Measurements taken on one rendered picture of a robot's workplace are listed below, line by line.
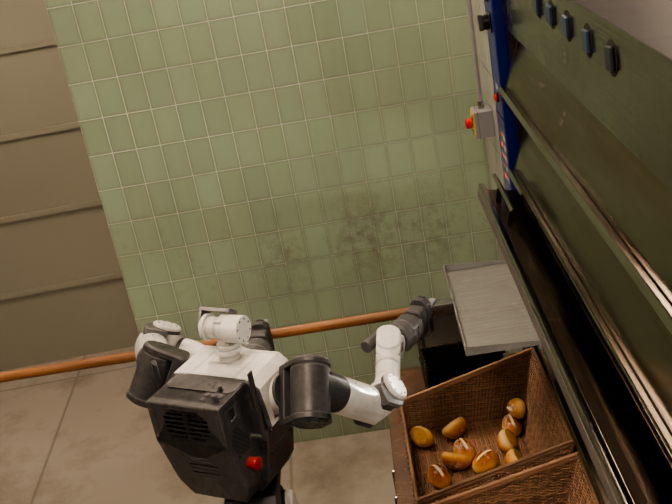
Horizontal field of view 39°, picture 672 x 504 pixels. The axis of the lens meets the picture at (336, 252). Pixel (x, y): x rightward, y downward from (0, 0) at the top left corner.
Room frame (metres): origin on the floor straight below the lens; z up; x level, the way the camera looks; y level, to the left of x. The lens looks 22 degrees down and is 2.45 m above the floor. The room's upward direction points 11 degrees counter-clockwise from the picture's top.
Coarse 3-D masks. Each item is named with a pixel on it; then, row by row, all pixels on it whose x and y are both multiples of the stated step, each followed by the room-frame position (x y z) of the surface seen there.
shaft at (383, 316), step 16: (336, 320) 2.49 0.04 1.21; (352, 320) 2.48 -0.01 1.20; (368, 320) 2.48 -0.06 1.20; (384, 320) 2.48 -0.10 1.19; (272, 336) 2.50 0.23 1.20; (288, 336) 2.50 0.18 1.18; (128, 352) 2.54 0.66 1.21; (32, 368) 2.56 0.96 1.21; (48, 368) 2.55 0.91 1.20; (64, 368) 2.54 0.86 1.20; (80, 368) 2.54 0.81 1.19
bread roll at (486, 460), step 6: (486, 450) 2.52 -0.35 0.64; (492, 450) 2.53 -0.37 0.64; (480, 456) 2.50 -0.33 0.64; (486, 456) 2.50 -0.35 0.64; (492, 456) 2.50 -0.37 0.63; (474, 462) 2.49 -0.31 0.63; (480, 462) 2.48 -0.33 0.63; (486, 462) 2.48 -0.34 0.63; (492, 462) 2.49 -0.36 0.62; (474, 468) 2.48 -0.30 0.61; (480, 468) 2.47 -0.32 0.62; (486, 468) 2.47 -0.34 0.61; (492, 468) 2.49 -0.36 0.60
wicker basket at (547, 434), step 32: (448, 384) 2.76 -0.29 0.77; (480, 384) 2.76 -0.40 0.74; (512, 384) 2.75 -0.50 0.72; (544, 384) 2.54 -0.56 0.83; (416, 416) 2.77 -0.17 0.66; (480, 416) 2.75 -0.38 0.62; (544, 416) 2.48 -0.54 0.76; (416, 448) 2.68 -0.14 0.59; (448, 448) 2.65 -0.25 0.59; (480, 448) 2.62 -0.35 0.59; (544, 448) 2.43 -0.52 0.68; (416, 480) 2.51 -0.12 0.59; (480, 480) 2.22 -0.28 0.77; (544, 480) 2.21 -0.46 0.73
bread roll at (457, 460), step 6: (444, 456) 2.54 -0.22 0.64; (450, 456) 2.52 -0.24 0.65; (456, 456) 2.51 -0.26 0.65; (462, 456) 2.51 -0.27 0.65; (468, 456) 2.52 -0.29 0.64; (444, 462) 2.53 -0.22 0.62; (450, 462) 2.51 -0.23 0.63; (456, 462) 2.50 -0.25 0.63; (462, 462) 2.50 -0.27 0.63; (468, 462) 2.50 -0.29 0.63; (450, 468) 2.52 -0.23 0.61; (456, 468) 2.51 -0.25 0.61; (462, 468) 2.50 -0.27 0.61
